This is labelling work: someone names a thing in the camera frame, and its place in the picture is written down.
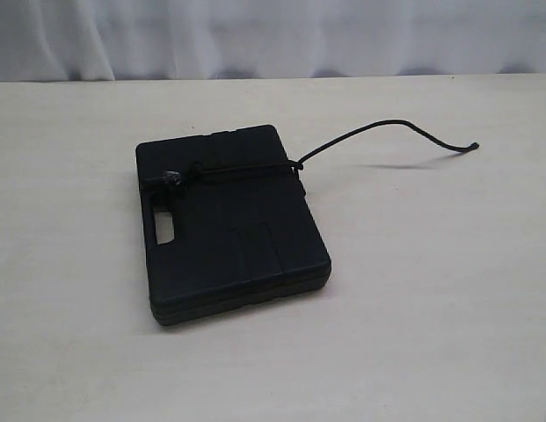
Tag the black plastic carrying case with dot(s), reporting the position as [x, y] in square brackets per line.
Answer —
[225, 224]

